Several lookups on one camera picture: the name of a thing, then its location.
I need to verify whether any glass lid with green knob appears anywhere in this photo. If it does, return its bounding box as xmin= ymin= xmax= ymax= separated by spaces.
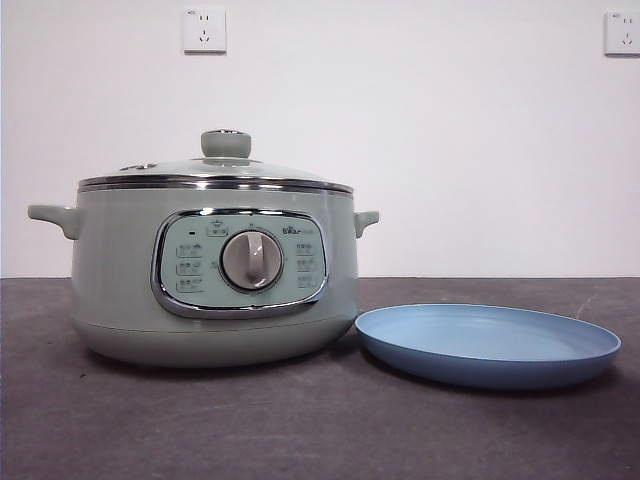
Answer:
xmin=78 ymin=128 xmax=355 ymax=194

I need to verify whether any blue round plate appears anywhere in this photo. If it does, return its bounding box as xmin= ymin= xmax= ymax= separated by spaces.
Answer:
xmin=354 ymin=303 xmax=623 ymax=391

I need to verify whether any pale green electric steamer pot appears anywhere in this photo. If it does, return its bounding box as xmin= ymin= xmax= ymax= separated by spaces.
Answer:
xmin=27 ymin=183 xmax=380 ymax=370

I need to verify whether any white wall socket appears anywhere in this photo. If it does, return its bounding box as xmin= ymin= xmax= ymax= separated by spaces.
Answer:
xmin=603 ymin=11 xmax=640 ymax=57
xmin=182 ymin=6 xmax=227 ymax=55

